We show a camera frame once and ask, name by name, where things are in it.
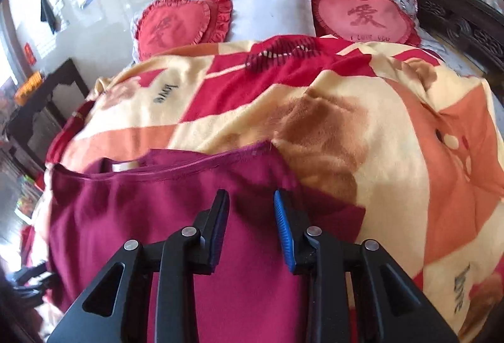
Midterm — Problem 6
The red and cream fleece blanket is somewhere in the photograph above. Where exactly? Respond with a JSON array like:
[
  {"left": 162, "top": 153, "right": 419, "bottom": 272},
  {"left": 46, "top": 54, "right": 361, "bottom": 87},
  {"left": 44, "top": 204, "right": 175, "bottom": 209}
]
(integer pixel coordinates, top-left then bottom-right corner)
[{"left": 20, "top": 35, "right": 504, "bottom": 343}]

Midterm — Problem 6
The black hanging cloth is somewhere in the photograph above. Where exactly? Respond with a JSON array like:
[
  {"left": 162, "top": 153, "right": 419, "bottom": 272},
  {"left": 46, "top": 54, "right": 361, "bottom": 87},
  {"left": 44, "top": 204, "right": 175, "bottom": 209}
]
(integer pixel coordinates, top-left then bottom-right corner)
[{"left": 40, "top": 0, "right": 58, "bottom": 34}]

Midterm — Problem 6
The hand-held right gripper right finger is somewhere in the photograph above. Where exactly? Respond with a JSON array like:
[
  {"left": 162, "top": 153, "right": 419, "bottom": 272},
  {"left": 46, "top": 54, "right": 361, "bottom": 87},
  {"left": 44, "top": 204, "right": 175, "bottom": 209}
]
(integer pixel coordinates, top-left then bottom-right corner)
[{"left": 273, "top": 189, "right": 459, "bottom": 343}]

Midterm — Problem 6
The green printed gift box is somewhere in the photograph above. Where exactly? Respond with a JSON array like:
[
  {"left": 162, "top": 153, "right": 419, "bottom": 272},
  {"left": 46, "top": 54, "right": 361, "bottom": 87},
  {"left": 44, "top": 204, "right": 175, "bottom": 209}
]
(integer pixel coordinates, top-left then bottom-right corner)
[{"left": 16, "top": 175, "right": 42, "bottom": 218}]

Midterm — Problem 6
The red heart pillow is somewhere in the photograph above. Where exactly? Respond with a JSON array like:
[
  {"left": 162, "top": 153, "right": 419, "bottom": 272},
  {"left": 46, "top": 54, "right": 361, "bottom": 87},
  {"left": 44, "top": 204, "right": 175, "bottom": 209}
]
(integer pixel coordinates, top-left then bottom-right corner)
[
  {"left": 135, "top": 0, "right": 234, "bottom": 60},
  {"left": 311, "top": 0, "right": 422, "bottom": 48}
]

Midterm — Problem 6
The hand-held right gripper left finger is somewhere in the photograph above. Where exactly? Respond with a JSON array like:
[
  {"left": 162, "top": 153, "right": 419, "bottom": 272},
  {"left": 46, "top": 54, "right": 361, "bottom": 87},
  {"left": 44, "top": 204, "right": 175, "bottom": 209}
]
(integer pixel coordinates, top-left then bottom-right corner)
[{"left": 46, "top": 189, "right": 231, "bottom": 343}]

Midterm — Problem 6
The white pillow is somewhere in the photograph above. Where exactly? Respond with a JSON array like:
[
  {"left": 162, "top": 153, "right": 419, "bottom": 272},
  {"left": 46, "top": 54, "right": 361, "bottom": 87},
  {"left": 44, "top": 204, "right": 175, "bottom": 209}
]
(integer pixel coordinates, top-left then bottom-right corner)
[{"left": 224, "top": 0, "right": 317, "bottom": 41}]

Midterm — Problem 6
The yellow plastic basket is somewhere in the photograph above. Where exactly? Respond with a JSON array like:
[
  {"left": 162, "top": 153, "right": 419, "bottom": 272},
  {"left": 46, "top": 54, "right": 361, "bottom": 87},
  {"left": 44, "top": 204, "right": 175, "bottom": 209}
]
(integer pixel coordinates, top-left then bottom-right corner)
[{"left": 15, "top": 71, "right": 43, "bottom": 105}]

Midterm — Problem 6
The dark wooden console table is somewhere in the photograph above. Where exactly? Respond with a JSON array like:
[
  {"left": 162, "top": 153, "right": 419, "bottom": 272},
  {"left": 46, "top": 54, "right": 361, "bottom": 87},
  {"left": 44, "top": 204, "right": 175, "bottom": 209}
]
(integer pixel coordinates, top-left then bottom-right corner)
[{"left": 8, "top": 59, "right": 90, "bottom": 174}]

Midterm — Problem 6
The maroon short-sleeved shirt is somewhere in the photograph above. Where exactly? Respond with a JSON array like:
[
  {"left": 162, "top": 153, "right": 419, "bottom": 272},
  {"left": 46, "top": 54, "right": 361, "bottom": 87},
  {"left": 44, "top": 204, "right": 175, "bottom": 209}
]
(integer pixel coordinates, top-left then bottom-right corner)
[{"left": 46, "top": 141, "right": 367, "bottom": 343}]

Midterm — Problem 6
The dark wooden headboard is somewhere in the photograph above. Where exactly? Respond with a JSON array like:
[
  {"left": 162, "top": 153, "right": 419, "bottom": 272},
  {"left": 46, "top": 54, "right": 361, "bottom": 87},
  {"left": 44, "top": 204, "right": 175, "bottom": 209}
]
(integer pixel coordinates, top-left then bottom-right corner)
[{"left": 394, "top": 0, "right": 504, "bottom": 92}]

